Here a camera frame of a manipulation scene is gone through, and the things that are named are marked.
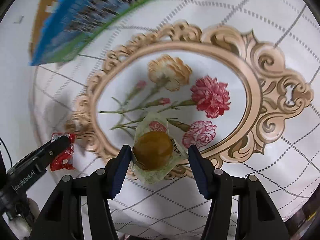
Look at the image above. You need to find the red white snack packet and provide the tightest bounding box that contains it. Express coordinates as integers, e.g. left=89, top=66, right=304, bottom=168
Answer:
left=50, top=132, right=76, bottom=171

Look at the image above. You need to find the open cardboard milk box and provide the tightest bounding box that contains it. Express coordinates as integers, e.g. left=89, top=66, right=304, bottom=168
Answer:
left=29, top=0, right=221, bottom=67

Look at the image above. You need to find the white wall switch left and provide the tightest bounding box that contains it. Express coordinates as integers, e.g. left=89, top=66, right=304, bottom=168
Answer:
left=14, top=15, right=24, bottom=24

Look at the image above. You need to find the floral white table mat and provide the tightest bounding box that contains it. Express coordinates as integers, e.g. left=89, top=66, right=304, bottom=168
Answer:
left=28, top=0, right=320, bottom=240

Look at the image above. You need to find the round pastry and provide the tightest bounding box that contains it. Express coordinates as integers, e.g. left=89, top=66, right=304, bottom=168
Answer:
left=131, top=112, right=188, bottom=184

